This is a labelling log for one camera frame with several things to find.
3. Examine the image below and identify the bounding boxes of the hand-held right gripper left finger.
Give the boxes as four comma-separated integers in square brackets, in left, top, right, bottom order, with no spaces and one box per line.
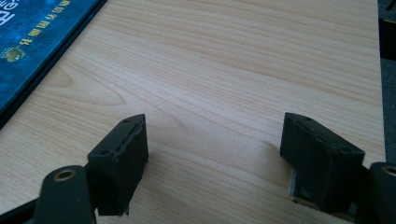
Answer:
[84,113,150,217]

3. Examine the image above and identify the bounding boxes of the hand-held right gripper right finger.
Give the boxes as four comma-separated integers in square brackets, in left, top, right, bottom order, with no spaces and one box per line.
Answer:
[279,112,366,216]

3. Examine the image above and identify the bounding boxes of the black box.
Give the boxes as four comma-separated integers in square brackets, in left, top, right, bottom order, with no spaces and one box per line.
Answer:
[377,0,396,62]

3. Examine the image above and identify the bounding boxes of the blue book with black edge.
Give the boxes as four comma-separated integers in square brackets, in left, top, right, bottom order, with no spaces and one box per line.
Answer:
[0,0,108,131]

